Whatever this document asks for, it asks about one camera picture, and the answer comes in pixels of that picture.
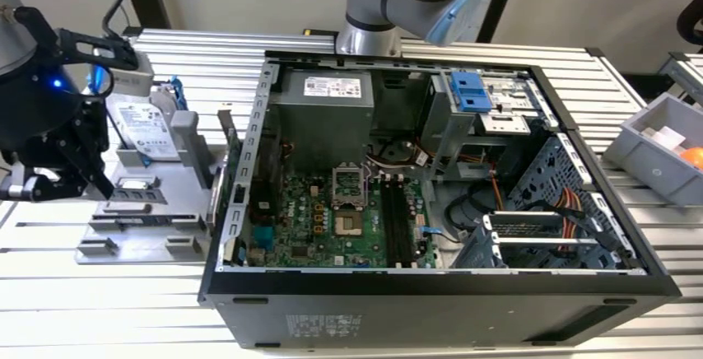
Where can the black camera mounting bracket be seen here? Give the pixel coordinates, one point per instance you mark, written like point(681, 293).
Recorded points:
point(68, 46)

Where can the metal disk bay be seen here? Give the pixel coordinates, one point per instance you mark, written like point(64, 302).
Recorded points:
point(506, 124)

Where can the silver CPU chip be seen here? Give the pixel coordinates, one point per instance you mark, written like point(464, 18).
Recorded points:
point(136, 185)

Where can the grey storage bin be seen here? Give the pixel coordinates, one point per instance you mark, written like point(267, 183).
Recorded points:
point(654, 169)

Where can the small white box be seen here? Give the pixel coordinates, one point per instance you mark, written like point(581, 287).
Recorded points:
point(667, 134)

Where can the grey parts rack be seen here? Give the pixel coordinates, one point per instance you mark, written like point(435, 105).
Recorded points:
point(182, 211)

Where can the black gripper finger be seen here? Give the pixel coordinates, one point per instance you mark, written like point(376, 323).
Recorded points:
point(50, 186)
point(91, 141)

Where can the silver drive cage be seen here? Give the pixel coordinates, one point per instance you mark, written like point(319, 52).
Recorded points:
point(522, 214)

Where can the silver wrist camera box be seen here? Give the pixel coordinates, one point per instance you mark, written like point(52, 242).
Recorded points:
point(128, 81)

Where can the black RAM slot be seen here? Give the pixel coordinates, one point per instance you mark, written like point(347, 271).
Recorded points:
point(387, 219)
point(400, 219)
point(394, 219)
point(407, 219)

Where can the blue disk bay latch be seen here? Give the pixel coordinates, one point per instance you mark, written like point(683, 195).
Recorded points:
point(470, 95)

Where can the black open PC case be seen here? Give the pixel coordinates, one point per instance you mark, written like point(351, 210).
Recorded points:
point(384, 305)

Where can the black office chair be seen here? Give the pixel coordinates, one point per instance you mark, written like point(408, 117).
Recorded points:
point(689, 25)

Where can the CPU socket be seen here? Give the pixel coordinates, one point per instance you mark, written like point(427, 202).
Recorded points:
point(350, 223)

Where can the orange ball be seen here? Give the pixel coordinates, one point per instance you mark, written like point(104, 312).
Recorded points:
point(693, 157)

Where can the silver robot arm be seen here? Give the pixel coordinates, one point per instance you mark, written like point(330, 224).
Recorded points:
point(374, 5)

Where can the aluminium side frame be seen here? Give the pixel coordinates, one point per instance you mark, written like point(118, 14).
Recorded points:
point(681, 71)

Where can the green Dell motherboard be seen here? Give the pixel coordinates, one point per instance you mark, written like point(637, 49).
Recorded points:
point(356, 252)

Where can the hard disk in blue carrier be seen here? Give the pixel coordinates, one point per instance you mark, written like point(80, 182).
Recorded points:
point(146, 128)

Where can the grey power supply unit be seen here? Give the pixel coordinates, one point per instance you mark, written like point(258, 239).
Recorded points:
point(324, 128)

